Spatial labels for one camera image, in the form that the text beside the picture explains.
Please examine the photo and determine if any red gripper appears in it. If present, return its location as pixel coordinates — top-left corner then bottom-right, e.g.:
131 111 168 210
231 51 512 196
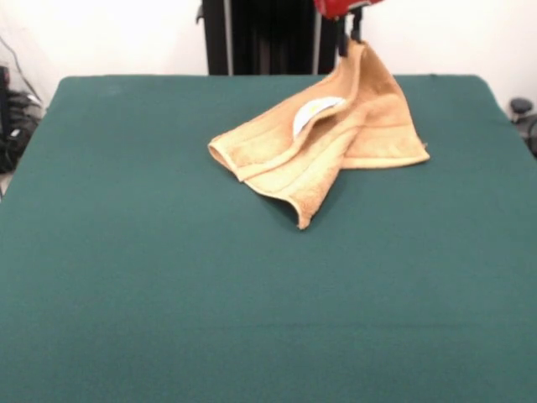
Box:
313 0 389 58

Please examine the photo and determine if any tan towel with white label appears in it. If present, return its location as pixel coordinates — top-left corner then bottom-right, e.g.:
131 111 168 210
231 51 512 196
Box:
207 39 431 231

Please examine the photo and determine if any dark stand base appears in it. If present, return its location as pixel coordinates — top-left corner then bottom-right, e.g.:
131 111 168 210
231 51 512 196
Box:
509 97 537 159

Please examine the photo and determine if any dark green table cloth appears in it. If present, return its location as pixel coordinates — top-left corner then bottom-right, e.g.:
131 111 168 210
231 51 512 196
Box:
0 74 537 403

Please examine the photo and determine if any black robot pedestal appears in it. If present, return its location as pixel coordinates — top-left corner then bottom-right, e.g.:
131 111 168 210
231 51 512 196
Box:
195 0 349 76

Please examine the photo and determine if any black equipment with cables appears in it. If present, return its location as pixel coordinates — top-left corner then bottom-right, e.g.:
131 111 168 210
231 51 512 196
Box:
0 65 45 174

